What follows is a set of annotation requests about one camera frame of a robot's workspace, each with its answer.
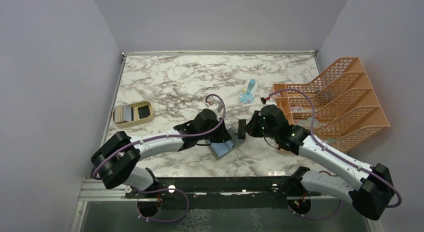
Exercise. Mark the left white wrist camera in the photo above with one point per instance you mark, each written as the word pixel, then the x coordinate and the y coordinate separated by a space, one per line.
pixel 216 108

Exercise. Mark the orange plastic file organizer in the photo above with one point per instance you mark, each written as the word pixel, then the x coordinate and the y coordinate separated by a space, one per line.
pixel 341 99

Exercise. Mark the beige card tray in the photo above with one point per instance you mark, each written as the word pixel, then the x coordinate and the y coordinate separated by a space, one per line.
pixel 143 113

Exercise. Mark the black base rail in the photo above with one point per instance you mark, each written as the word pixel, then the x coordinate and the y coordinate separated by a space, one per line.
pixel 243 192

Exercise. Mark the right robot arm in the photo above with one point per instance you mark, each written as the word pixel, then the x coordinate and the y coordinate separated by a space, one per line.
pixel 369 189

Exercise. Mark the taupe leather card holder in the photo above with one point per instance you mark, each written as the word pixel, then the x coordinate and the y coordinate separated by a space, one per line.
pixel 219 150

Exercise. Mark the red white small box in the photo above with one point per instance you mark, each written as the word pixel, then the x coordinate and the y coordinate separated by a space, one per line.
pixel 297 109

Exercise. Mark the stack of cards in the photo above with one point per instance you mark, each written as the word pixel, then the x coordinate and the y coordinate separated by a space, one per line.
pixel 123 114

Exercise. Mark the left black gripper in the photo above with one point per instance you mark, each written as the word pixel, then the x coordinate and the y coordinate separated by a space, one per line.
pixel 222 135

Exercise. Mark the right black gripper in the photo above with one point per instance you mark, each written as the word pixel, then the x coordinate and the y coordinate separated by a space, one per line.
pixel 251 128

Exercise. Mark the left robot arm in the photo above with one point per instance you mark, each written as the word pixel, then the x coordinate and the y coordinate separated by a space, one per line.
pixel 115 161

